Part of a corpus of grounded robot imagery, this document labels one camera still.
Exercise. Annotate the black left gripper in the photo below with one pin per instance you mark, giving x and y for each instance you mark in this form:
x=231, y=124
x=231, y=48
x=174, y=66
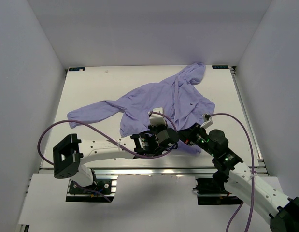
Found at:
x=152, y=128

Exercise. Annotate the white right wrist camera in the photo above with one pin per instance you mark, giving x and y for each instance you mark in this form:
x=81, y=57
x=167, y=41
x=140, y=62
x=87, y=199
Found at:
x=207, y=121

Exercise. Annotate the blue label sticker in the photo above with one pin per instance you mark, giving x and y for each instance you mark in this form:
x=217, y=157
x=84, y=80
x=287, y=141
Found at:
x=220, y=67
x=76, y=69

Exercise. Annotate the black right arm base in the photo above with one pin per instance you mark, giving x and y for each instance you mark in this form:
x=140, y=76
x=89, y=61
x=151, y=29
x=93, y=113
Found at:
x=208, y=193

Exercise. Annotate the blue label sticker right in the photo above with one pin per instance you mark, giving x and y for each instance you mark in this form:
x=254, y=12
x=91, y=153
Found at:
x=220, y=67

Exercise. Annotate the lilac zip jacket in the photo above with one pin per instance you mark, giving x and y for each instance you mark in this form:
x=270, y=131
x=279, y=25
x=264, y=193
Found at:
x=176, y=95

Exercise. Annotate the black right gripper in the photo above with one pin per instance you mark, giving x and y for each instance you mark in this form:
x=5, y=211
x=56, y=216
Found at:
x=190, y=133

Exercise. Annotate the blue label sticker left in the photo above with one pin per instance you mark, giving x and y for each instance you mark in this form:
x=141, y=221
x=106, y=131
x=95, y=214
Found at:
x=76, y=69

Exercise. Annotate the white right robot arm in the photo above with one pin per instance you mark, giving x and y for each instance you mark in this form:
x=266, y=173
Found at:
x=234, y=176

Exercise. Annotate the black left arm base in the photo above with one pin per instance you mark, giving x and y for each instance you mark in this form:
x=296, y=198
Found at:
x=102, y=192

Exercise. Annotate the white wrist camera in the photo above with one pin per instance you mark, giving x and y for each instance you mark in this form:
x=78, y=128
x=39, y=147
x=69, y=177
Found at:
x=207, y=121
x=156, y=118

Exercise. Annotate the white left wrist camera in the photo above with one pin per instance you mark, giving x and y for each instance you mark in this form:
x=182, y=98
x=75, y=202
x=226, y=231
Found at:
x=156, y=118

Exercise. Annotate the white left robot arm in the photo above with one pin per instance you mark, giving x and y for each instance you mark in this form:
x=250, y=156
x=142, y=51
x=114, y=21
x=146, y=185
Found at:
x=71, y=154

